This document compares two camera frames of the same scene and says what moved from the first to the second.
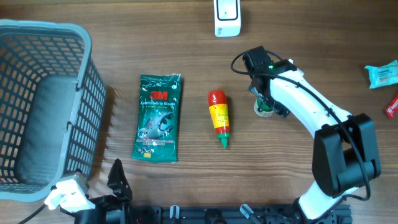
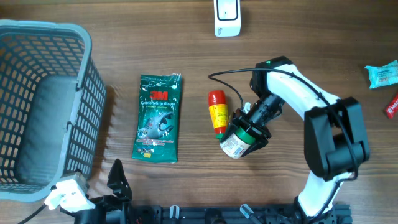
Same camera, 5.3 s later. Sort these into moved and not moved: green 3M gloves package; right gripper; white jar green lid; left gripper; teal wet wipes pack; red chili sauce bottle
Moved: right gripper; white jar green lid
Not moved: left gripper; green 3M gloves package; teal wet wipes pack; red chili sauce bottle
